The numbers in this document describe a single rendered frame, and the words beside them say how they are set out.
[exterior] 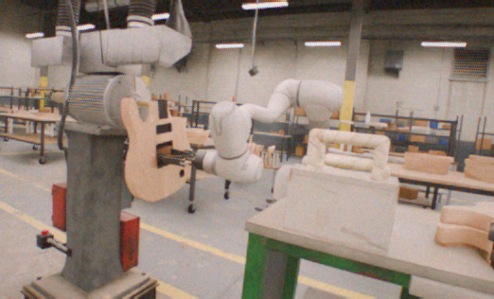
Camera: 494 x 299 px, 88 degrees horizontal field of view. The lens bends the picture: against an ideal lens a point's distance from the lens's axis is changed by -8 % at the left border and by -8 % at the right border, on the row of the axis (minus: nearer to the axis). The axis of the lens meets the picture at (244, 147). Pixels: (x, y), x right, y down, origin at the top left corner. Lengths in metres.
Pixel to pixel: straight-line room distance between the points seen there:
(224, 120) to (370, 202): 0.45
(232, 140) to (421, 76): 11.58
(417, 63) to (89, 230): 11.87
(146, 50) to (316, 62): 11.61
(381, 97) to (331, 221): 11.33
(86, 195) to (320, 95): 1.19
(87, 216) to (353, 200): 1.21
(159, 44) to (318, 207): 0.77
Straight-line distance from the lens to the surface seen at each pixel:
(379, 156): 0.72
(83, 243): 1.60
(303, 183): 0.75
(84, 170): 1.49
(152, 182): 1.13
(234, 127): 0.83
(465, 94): 12.40
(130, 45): 1.19
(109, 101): 1.29
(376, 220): 0.74
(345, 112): 7.82
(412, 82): 12.15
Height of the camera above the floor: 1.21
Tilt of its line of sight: 5 degrees down
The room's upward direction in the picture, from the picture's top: 6 degrees clockwise
